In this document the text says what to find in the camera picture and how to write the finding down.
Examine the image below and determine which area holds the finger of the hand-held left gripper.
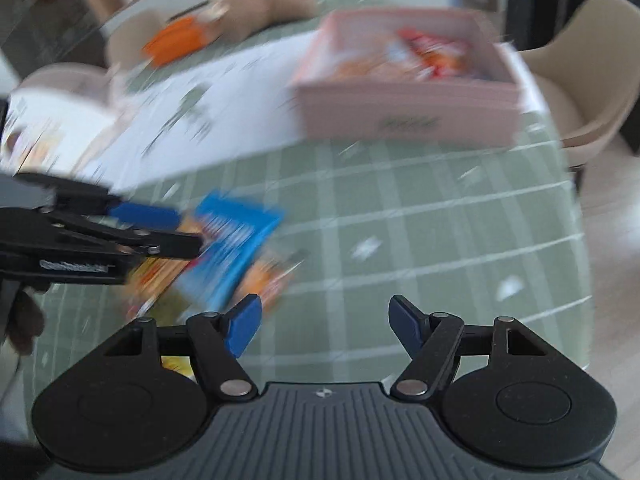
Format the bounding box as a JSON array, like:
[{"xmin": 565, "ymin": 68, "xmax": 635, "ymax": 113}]
[
  {"xmin": 50, "ymin": 211, "xmax": 204, "ymax": 261},
  {"xmin": 15, "ymin": 174, "xmax": 182, "ymax": 232}
]

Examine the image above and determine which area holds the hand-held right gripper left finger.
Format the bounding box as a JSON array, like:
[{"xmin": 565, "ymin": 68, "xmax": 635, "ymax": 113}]
[{"xmin": 102, "ymin": 294, "xmax": 263, "ymax": 401}]

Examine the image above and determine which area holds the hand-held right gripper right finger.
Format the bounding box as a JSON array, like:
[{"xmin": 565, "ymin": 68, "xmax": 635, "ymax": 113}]
[{"xmin": 389, "ymin": 295, "xmax": 551, "ymax": 401}]

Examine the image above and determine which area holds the large blue snack packet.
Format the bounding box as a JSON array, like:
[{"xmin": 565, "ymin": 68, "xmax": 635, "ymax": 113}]
[{"xmin": 122, "ymin": 191, "xmax": 307, "ymax": 323}]

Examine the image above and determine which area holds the pink box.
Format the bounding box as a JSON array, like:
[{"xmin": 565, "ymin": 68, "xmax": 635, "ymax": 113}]
[{"xmin": 287, "ymin": 8, "xmax": 523, "ymax": 148}]

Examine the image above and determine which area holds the bread packet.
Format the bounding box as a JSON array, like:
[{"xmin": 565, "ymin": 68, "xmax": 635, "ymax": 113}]
[{"xmin": 332, "ymin": 52, "xmax": 426, "ymax": 82}]

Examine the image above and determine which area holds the person's left hand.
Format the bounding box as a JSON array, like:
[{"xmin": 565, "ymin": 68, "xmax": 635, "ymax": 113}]
[{"xmin": 7, "ymin": 289, "xmax": 47, "ymax": 356}]

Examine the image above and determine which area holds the green checked tablecloth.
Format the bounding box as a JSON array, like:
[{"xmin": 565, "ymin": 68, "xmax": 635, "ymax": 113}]
[{"xmin": 30, "ymin": 0, "xmax": 593, "ymax": 396}]

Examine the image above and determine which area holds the white printed paper bag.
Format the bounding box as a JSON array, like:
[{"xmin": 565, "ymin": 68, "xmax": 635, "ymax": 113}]
[{"xmin": 0, "ymin": 87, "xmax": 121, "ymax": 177}]

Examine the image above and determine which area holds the beige chair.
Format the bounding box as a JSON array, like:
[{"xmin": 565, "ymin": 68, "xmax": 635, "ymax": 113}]
[
  {"xmin": 22, "ymin": 62, "xmax": 115, "ymax": 107},
  {"xmin": 515, "ymin": 0, "xmax": 640, "ymax": 168},
  {"xmin": 106, "ymin": 10, "xmax": 167, "ymax": 70}
]

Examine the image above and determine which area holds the orange tissue box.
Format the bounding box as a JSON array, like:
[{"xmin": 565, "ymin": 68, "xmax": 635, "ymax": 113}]
[{"xmin": 142, "ymin": 15, "xmax": 212, "ymax": 67}]

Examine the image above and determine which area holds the brown plush toy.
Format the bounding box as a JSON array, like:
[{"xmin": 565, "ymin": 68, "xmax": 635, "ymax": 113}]
[{"xmin": 207, "ymin": 0, "xmax": 323, "ymax": 43}]

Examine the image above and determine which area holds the red snack packet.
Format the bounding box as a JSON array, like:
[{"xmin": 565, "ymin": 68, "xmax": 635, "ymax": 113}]
[{"xmin": 396, "ymin": 29, "xmax": 472, "ymax": 82}]

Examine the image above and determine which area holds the black cabinet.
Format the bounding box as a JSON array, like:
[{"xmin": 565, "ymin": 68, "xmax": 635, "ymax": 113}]
[{"xmin": 505, "ymin": 0, "xmax": 640, "ymax": 53}]

